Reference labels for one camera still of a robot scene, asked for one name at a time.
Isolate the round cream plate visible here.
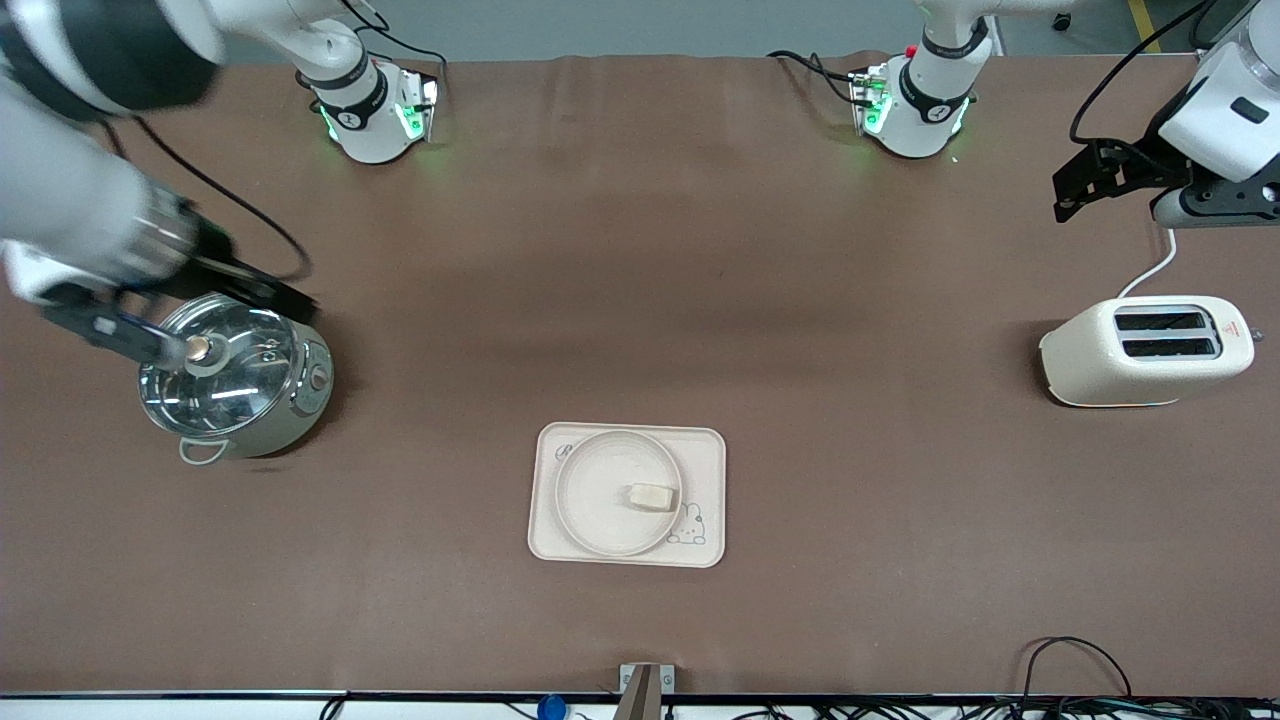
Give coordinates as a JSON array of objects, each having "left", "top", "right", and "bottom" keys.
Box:
[{"left": 555, "top": 429, "right": 686, "bottom": 558}]

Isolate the white toaster power cable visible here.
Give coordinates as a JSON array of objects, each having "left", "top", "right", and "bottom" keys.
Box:
[{"left": 1118, "top": 228, "right": 1179, "bottom": 299}]

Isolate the cream two-slot toaster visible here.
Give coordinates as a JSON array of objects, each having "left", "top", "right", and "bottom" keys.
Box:
[{"left": 1038, "top": 295, "right": 1256, "bottom": 409}]

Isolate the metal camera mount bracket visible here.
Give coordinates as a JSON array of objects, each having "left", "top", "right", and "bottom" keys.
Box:
[{"left": 619, "top": 663, "right": 675, "bottom": 720}]

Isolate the cream rabbit print tray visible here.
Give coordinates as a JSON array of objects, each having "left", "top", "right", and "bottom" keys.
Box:
[{"left": 527, "top": 422, "right": 727, "bottom": 569}]

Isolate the black base cable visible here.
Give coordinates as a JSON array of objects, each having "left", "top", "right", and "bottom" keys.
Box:
[
  {"left": 340, "top": 0, "right": 447, "bottom": 101},
  {"left": 768, "top": 50, "right": 871, "bottom": 106}
]

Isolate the glass pot lid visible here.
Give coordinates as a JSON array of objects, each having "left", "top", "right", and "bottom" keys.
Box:
[{"left": 138, "top": 295, "right": 301, "bottom": 438}]

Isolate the grey electric cooking pot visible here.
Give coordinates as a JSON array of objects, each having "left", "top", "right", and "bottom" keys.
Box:
[{"left": 138, "top": 290, "right": 336, "bottom": 466}]

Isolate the brown table cloth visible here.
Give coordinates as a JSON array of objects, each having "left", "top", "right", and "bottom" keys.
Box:
[{"left": 0, "top": 50, "right": 1280, "bottom": 697}]

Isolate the black looped cable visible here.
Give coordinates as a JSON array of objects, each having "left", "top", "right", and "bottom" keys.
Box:
[{"left": 1020, "top": 636, "right": 1136, "bottom": 720}]

